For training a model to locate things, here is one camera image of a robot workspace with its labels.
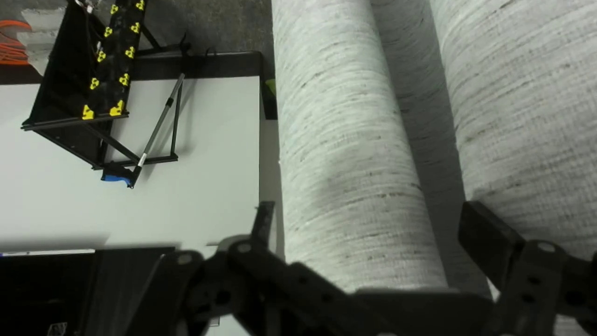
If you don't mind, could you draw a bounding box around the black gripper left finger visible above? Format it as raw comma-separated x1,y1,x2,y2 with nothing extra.
174,200,390,336

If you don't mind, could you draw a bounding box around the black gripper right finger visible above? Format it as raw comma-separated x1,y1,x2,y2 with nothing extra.
457,200,597,336

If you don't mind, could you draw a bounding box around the grey fabric roll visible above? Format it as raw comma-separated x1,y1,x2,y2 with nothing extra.
269,0,597,297

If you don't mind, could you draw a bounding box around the blue clip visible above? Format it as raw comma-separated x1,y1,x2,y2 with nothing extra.
99,161,140,191

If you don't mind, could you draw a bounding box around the black stand with yellow markers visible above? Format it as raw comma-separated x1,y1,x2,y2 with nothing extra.
21,0,191,172

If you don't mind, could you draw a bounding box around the black metal frame bar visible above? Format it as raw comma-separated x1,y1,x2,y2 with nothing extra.
129,51,267,80

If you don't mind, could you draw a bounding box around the orange cable coil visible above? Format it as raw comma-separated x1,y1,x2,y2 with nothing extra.
0,17,34,69

